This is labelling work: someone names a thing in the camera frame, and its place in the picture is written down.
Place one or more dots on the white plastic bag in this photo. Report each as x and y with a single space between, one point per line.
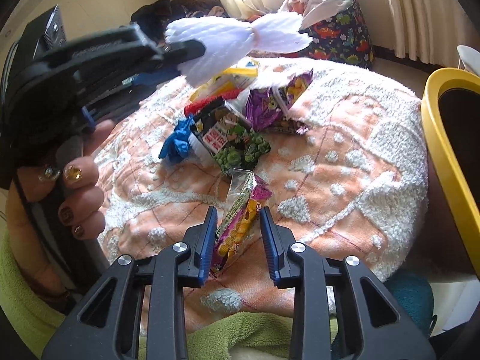
330 0

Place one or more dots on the green black snack packet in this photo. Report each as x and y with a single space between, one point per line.
240 146

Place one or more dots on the pile of clothes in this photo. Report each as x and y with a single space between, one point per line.
180 7

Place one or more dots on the white foam fruit net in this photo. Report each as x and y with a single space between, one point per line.
232 37

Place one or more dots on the blue crumpled wrapper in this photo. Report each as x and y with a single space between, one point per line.
178 138

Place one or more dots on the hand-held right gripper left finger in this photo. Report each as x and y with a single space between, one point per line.
208 247

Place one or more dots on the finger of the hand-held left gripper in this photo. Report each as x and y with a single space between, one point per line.
108 103
112 48

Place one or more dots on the green fleece cloth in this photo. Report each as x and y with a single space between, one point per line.
22 307

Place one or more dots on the red cylindrical can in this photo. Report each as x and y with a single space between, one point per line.
195 108

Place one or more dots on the teal cloth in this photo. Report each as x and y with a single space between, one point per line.
408 296

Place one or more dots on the person's left hand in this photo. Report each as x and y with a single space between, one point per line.
84 195

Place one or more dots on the clear purple yellow snack packet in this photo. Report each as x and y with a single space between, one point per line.
240 217

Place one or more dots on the yellow white packet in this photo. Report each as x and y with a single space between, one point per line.
225 82

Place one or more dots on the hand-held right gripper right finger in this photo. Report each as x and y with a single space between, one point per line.
270 251

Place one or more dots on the yellow plastic bin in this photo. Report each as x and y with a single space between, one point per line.
435 120

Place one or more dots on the dinosaur print laundry basket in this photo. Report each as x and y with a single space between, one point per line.
345 37

